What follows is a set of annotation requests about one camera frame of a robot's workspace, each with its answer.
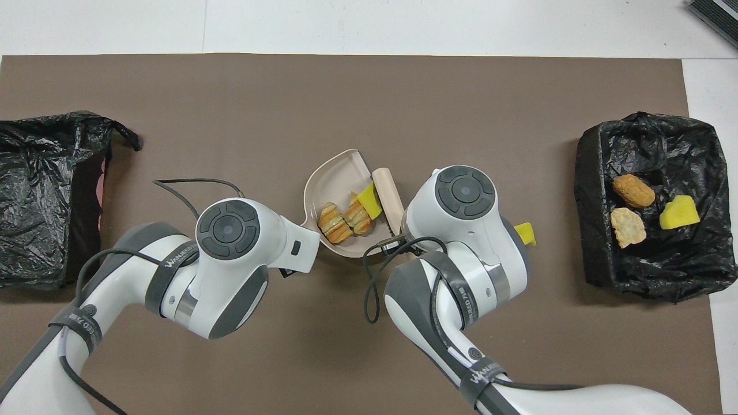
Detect striped croissant piece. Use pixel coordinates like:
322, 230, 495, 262
343, 193, 373, 236
317, 202, 353, 244

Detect beige hand brush black bristles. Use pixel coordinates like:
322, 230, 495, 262
372, 167, 408, 237

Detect small yellow sponge wedge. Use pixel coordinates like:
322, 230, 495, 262
356, 180, 384, 220

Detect beige plastic dustpan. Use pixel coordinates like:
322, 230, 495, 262
303, 149, 404, 258

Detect pale bread piece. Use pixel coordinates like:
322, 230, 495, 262
610, 207, 647, 249

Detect brown oval bread roll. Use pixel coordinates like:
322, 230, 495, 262
612, 175, 656, 209

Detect black bag lined pink bin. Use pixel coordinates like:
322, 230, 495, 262
0, 111, 142, 291

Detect brown paper table mat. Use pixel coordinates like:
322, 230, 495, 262
0, 54, 724, 415

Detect black ribbed panel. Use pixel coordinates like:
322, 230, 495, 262
687, 0, 738, 50

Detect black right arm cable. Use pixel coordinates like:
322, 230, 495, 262
363, 236, 583, 393

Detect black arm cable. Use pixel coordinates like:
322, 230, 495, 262
363, 236, 583, 393
57, 179, 246, 415

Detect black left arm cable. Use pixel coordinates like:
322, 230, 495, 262
57, 179, 246, 415

